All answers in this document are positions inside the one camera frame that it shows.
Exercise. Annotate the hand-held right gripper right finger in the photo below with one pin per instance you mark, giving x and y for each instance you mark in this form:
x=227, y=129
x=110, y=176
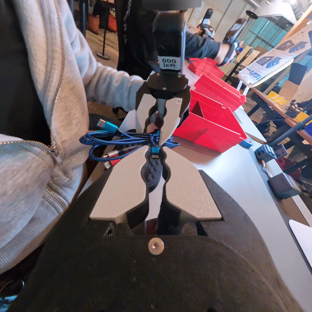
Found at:
x=190, y=197

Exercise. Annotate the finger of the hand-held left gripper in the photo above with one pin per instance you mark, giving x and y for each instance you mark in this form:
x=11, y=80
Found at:
x=143, y=112
x=173, y=114

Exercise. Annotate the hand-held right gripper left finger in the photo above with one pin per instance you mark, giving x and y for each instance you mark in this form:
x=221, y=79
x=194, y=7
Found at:
x=121, y=192

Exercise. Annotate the red plastic bin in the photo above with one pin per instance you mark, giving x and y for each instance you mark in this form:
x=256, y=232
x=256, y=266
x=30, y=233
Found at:
x=207, y=136
x=219, y=90
x=207, y=67

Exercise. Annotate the person's left forearm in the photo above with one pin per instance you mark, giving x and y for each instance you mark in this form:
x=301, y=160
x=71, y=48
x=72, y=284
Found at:
x=109, y=85

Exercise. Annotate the person's left hand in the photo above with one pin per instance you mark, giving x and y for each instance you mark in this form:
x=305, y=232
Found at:
x=156, y=119

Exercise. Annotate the person's right hand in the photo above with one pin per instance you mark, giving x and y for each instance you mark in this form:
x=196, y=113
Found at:
x=152, y=226

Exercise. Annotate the dark foam pad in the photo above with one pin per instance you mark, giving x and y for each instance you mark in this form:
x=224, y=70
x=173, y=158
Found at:
x=152, y=175

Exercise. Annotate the blue tape roll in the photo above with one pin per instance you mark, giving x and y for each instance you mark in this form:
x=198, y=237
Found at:
x=246, y=142

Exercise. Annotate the small blue-grey device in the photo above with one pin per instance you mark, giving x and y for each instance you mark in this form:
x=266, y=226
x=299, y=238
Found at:
x=264, y=153

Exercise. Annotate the grey charger box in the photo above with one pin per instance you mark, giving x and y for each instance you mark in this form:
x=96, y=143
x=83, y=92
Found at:
x=284, y=186

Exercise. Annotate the yellow storage bin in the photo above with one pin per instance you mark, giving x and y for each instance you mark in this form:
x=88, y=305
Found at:
x=276, y=97

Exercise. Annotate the wooden workbench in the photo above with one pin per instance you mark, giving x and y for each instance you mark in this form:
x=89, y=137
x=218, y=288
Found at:
x=280, y=109

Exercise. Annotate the instruction poster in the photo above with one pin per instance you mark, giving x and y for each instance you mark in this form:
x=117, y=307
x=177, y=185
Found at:
x=275, y=56

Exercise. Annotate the white poster stand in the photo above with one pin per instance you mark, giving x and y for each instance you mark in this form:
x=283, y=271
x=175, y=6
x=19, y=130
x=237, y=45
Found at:
x=302, y=234

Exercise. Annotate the person's black shirt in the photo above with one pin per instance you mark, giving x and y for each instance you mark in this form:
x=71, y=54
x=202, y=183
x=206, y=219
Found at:
x=19, y=73

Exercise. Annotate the black stanchion post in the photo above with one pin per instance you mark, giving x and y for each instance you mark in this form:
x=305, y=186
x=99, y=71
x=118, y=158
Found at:
x=103, y=36

